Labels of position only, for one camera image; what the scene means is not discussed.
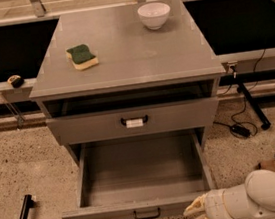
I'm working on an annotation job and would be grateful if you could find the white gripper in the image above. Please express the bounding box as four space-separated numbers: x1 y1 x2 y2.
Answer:
183 189 230 219

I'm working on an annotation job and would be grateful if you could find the grey drawer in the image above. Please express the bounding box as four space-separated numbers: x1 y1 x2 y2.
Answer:
46 97 218 145
63 130 216 219

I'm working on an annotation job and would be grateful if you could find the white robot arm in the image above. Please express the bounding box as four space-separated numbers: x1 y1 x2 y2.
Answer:
183 170 275 219

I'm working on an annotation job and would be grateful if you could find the grey top drawer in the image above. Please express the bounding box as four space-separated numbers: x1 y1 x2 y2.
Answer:
46 97 218 145

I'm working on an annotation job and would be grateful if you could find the grey drawer cabinet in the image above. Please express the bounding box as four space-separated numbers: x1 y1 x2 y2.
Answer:
31 0 224 160

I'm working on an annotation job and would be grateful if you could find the black stand leg right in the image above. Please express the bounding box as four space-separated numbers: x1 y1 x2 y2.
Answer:
227 62 271 130

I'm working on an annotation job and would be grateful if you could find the green yellow sponge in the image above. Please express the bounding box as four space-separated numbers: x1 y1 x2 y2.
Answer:
65 44 99 71

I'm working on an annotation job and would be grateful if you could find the white ceramic bowl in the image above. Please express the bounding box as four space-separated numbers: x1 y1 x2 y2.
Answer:
138 2 171 30

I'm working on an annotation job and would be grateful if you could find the small black yellow device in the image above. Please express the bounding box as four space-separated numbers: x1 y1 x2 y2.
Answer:
7 75 24 88

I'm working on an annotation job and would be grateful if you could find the black power adapter with cable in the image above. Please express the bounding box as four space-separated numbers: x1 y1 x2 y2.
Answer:
204 48 275 143

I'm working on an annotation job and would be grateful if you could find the metal bracket left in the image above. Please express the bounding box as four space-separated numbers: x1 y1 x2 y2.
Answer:
0 91 25 129

